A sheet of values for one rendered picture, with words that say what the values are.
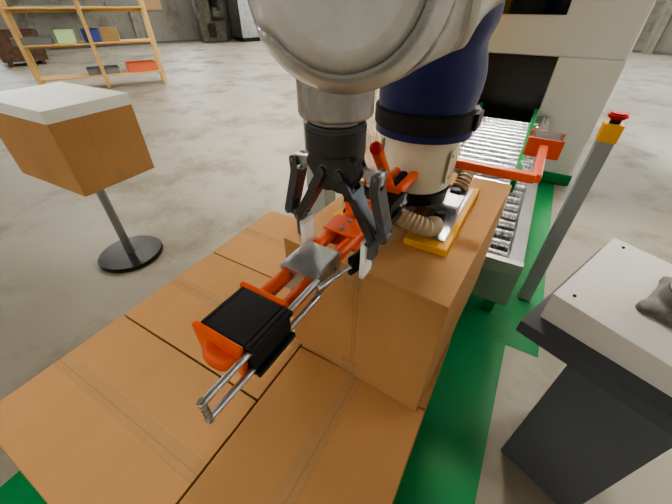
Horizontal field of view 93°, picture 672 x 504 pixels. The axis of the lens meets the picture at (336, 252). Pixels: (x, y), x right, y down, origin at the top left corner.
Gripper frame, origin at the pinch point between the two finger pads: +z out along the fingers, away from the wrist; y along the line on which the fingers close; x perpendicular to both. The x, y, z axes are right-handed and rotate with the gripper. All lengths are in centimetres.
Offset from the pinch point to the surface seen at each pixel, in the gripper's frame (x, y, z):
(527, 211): -126, -31, 48
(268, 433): 13, 12, 53
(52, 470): 45, 49, 53
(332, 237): -2.8, 2.4, -0.3
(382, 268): -14.2, -2.8, 12.8
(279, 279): 10.4, 2.9, -1.0
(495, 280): -78, -27, 56
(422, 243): -24.7, -7.6, 11.2
